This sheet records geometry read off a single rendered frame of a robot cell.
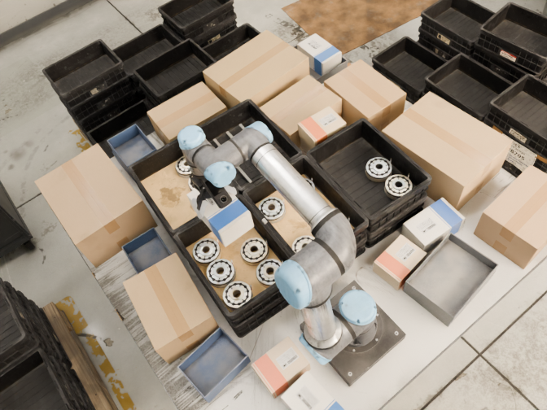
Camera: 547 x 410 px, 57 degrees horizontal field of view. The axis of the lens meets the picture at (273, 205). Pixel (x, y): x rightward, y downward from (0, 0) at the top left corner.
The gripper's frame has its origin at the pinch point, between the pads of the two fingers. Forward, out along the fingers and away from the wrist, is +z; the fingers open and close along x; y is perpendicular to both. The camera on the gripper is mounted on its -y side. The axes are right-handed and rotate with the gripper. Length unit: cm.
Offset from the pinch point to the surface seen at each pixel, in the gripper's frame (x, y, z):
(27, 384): 98, 30, 72
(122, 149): 9, 79, 33
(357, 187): -53, -10, 28
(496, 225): -78, -56, 28
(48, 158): 41, 186, 109
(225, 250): 3.5, 1.2, 27.7
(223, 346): 24, -24, 40
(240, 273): 4.5, -10.3, 27.8
